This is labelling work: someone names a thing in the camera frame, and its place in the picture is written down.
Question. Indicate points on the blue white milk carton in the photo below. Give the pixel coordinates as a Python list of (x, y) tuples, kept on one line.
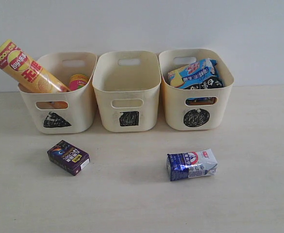
[(192, 164)]

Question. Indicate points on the blue instant noodle bag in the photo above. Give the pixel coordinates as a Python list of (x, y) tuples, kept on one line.
[(198, 75)]

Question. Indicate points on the pink Lays chips can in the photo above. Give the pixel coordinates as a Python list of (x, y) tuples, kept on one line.
[(77, 81)]

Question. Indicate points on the purple small carton box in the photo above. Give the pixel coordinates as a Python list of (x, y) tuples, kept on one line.
[(69, 157)]

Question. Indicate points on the yellow Lays chips can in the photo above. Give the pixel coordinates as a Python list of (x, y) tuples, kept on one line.
[(27, 71)]

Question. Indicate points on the cream bin square mark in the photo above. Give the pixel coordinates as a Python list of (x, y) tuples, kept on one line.
[(127, 87)]

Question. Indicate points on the cream bin circle mark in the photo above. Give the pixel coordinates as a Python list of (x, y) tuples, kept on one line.
[(182, 117)]

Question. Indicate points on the cream bin triangle mark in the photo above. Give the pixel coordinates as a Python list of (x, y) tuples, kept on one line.
[(70, 112)]

